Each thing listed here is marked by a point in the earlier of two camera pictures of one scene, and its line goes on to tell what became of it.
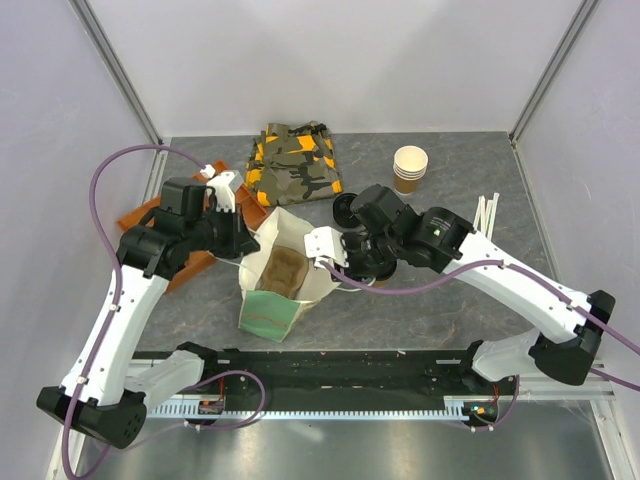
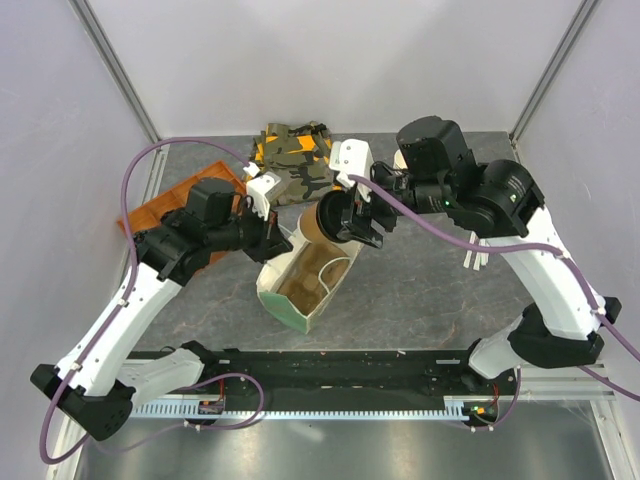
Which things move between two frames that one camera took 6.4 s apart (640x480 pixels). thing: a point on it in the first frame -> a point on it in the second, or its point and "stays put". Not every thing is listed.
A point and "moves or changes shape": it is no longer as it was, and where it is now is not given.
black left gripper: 241,241 -> 272,241
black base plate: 414,372 stays put
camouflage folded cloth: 293,162 stays put
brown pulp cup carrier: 284,271 -> 317,272
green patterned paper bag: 281,278 moves or changes shape
